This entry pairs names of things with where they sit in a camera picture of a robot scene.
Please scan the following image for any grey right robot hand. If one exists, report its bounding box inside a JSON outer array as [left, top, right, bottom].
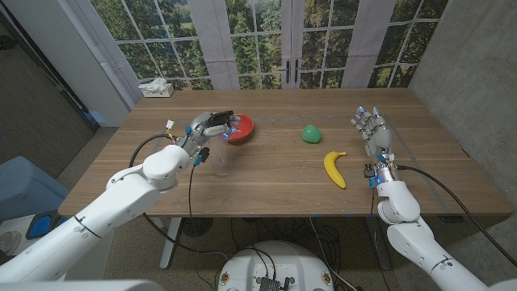
[[350, 106, 399, 183]]

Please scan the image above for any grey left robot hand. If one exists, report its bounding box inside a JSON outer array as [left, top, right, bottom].
[[175, 110, 243, 157]]

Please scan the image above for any clear spray bottle black head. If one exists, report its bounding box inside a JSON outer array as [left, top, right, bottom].
[[205, 110, 236, 177]]

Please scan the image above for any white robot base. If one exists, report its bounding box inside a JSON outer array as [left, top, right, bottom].
[[216, 240, 334, 291]]

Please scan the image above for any red bowl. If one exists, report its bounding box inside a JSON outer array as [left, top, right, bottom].
[[225, 113, 255, 143]]

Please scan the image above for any yellow toy banana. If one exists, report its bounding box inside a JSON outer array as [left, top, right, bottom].
[[323, 150, 348, 190]]

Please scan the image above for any green toy apple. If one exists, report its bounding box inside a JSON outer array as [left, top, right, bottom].
[[301, 123, 323, 145]]

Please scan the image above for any white tissue box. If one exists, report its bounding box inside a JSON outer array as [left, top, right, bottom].
[[137, 77, 175, 99]]

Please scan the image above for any round black floor fan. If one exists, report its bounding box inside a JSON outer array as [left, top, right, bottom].
[[180, 217, 214, 238]]

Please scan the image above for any printed window backdrop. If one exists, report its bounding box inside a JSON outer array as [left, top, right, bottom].
[[66, 0, 449, 91]]

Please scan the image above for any grey table leg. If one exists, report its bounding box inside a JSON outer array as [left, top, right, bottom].
[[365, 216, 392, 271]]

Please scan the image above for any white table leg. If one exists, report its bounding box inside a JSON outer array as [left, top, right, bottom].
[[159, 217, 183, 271]]

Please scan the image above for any blue-grey box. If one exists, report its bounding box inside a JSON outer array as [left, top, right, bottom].
[[0, 155, 72, 223]]

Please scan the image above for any blue and black foot pedal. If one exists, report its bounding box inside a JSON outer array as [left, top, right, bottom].
[[25, 209, 69, 240]]

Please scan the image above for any white robot chest edge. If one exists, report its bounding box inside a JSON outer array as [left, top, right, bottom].
[[0, 279, 165, 291]]

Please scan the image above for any small grey sneaker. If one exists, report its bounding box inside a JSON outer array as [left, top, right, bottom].
[[0, 230, 23, 255]]

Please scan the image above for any thin black left wrist cable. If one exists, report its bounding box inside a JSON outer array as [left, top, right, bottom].
[[187, 164, 199, 251]]

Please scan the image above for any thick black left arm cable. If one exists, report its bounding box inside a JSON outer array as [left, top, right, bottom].
[[128, 133, 229, 259]]

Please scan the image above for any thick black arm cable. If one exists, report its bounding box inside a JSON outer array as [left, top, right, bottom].
[[395, 164, 517, 268], [128, 133, 229, 259]]

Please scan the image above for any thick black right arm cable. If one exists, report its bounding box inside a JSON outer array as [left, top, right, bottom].
[[395, 164, 517, 268]]

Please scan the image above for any white floor cable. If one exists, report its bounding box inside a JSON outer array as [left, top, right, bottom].
[[309, 217, 359, 291]]

